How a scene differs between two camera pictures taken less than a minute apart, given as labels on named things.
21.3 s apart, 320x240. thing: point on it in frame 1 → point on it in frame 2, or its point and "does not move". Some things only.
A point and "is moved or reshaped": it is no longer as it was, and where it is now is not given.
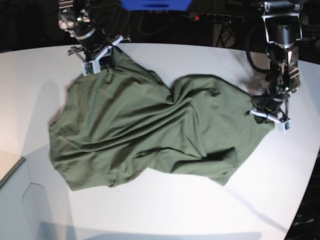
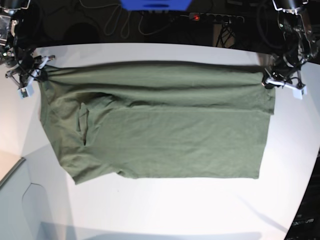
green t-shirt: (122, 118) is moved or reshaped
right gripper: (274, 104) → (284, 66)
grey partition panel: (23, 206) does not move
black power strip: (215, 18) does not move
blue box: (156, 5) does not move
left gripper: (91, 42) → (22, 72)
